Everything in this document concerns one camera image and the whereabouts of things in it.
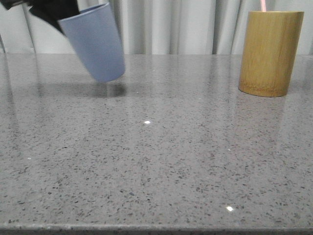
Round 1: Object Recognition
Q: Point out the black gripper finger cup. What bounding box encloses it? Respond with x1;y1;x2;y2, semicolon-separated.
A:
0;0;80;34

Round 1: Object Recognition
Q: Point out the blue plastic cup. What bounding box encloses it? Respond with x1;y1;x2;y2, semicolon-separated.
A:
58;3;125;82

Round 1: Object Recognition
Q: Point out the bamboo wooden cup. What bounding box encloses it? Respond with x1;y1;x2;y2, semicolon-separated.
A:
238;11;304;97

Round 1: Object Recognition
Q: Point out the grey curtain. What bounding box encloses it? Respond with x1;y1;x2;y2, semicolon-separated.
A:
0;0;313;55

